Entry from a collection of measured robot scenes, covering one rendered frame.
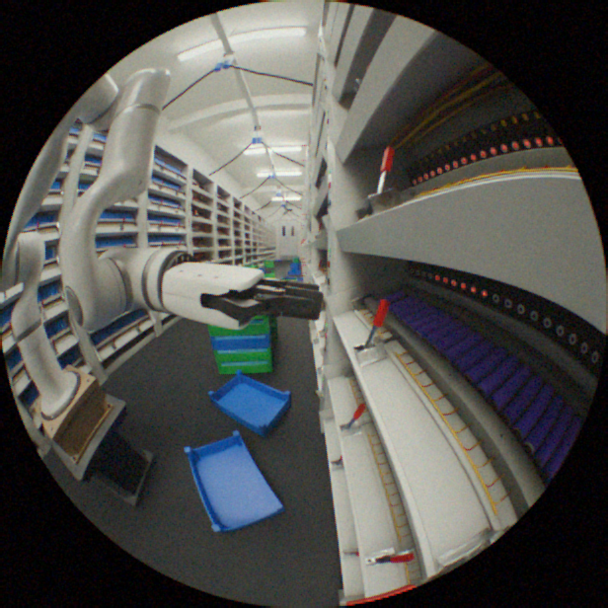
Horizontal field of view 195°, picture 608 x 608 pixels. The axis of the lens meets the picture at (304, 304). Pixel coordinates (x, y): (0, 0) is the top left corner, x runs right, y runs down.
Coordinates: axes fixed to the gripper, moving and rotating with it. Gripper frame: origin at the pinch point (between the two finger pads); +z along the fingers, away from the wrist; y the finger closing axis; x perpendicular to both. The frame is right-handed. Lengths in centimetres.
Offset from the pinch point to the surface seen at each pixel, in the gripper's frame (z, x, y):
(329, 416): 16, -44, -18
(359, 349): 9.4, -6.6, -1.1
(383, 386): 10.7, -7.6, 5.5
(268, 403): -5, -59, -34
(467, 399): 14.3, -2.8, 13.2
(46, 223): -133, 20, -9
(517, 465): 14.3, -2.8, 21.4
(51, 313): -122, -25, -7
